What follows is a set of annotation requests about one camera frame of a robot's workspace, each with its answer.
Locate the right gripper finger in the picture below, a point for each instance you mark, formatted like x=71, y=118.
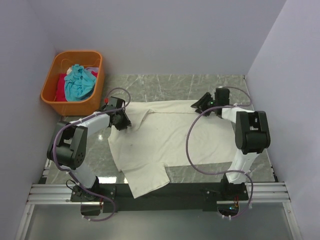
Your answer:
x=206, y=101
x=204, y=111

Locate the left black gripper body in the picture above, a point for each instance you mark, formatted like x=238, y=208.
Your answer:
x=122, y=121

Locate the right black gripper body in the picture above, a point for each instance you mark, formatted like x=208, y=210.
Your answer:
x=206, y=104

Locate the white t shirt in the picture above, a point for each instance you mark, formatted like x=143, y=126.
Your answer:
x=156, y=139

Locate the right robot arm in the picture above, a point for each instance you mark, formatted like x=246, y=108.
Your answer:
x=251, y=134

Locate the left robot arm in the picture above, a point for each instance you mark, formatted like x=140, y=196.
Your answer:
x=67, y=147

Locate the teal t shirt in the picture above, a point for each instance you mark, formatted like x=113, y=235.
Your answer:
x=79, y=84

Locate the lavender cloth in basket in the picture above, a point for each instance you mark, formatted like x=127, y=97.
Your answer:
x=92, y=69

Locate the orange plastic basket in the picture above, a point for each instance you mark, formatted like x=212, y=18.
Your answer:
x=60, y=64

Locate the red t shirt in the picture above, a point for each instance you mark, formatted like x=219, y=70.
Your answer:
x=60, y=90

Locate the black base beam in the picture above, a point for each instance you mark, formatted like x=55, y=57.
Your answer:
x=176, y=196

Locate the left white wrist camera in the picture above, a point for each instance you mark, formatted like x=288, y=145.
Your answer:
x=107, y=101

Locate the aluminium frame rail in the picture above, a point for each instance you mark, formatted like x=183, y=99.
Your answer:
x=58, y=194

